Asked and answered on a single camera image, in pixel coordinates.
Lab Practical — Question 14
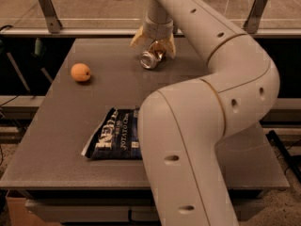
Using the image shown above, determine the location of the right metal bracket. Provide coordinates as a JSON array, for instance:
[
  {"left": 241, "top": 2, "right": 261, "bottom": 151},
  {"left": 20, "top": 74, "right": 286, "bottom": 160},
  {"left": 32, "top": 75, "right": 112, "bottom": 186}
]
[{"left": 244, "top": 0, "right": 268, "bottom": 34}]

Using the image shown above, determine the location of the left metal bracket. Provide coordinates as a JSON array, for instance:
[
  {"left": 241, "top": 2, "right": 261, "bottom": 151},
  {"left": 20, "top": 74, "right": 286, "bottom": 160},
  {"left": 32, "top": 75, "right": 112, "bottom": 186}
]
[{"left": 38, "top": 0, "right": 62, "bottom": 34}]

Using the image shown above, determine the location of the drawer with black handle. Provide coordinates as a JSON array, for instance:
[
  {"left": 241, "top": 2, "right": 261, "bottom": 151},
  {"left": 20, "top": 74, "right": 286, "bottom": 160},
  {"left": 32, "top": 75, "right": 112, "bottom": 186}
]
[{"left": 25, "top": 197, "right": 266, "bottom": 223}]

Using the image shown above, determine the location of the orange fruit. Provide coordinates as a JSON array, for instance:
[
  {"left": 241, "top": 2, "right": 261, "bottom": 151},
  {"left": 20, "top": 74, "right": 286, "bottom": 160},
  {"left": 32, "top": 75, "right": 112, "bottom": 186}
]
[{"left": 71, "top": 63, "right": 91, "bottom": 82}]

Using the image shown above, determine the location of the metal rail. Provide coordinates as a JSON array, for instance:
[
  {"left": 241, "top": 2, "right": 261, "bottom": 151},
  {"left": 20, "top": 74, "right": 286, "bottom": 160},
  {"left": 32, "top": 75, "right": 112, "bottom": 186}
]
[{"left": 0, "top": 27, "right": 301, "bottom": 39}]

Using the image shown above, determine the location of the blue potato chips bag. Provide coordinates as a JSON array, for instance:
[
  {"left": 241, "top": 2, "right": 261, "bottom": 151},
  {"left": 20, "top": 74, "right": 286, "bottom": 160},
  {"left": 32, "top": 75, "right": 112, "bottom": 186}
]
[{"left": 82, "top": 107, "right": 142, "bottom": 160}]

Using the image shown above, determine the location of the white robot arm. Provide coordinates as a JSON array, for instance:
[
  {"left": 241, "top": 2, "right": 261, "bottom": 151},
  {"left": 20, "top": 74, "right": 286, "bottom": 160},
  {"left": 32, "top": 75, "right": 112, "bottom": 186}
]
[{"left": 137, "top": 0, "right": 279, "bottom": 226}]

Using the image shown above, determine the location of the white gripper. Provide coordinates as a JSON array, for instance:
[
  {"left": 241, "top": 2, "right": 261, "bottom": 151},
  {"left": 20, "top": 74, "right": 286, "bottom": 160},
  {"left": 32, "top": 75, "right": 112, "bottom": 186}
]
[{"left": 130, "top": 0, "right": 176, "bottom": 58}]

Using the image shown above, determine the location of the cardboard box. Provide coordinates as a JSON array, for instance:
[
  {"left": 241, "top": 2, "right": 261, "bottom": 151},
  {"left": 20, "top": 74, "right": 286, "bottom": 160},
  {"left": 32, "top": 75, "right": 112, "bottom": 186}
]
[{"left": 6, "top": 190, "right": 60, "bottom": 226}]

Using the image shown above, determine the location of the metal bracket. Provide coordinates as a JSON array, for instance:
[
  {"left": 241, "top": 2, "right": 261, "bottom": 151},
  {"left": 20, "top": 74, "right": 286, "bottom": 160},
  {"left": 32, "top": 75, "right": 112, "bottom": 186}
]
[
  {"left": 244, "top": 0, "right": 268, "bottom": 34},
  {"left": 38, "top": 0, "right": 62, "bottom": 34}
]

